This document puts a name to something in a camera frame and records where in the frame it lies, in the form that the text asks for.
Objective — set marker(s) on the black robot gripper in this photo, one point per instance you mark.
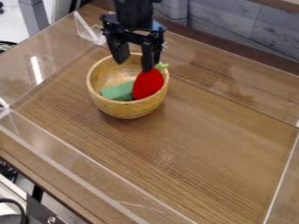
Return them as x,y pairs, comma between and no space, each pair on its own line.
131,25

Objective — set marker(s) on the light wooden bowl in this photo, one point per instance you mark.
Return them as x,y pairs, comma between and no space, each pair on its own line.
107,73

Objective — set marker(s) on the black bracket with cable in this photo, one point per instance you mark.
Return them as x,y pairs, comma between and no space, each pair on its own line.
31,213

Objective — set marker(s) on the clear acrylic tray enclosure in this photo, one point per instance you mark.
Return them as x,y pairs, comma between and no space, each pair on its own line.
212,159

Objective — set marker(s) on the grey post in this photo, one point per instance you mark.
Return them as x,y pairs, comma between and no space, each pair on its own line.
33,15

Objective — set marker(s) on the green rectangular block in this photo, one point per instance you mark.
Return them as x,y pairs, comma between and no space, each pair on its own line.
119,92

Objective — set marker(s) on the red plush strawberry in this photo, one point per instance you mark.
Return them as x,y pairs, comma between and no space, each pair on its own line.
150,81

